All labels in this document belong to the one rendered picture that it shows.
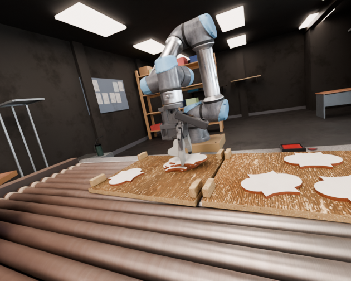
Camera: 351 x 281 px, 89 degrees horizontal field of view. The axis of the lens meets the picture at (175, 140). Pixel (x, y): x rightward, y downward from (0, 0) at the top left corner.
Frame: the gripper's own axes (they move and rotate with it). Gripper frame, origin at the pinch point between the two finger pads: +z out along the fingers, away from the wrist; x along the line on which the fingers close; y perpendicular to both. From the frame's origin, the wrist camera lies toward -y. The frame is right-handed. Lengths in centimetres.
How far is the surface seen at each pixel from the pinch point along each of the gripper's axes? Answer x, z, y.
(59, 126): -223, -16, 346
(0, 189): 18, 3, 81
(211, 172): 5.8, 3.4, -9.0
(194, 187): 20.5, 0.8, -6.9
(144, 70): -543, -150, 277
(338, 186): 17.2, 2.5, -37.0
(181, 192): 18.4, 3.4, -2.4
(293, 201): 21.8, 3.4, -27.6
